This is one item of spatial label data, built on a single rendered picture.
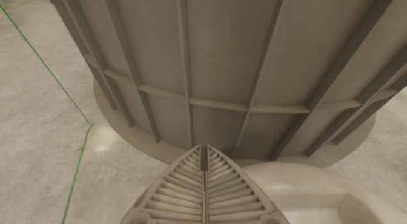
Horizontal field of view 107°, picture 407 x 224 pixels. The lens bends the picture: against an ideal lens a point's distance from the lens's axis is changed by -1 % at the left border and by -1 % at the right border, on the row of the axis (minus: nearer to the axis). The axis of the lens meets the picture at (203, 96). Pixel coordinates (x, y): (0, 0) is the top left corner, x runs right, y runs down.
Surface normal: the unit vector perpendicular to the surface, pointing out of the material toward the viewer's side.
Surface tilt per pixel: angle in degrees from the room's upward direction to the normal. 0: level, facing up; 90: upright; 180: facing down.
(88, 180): 0
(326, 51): 90
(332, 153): 0
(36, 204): 0
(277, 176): 12
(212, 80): 90
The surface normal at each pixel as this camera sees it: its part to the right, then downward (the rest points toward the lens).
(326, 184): 0.01, -0.73
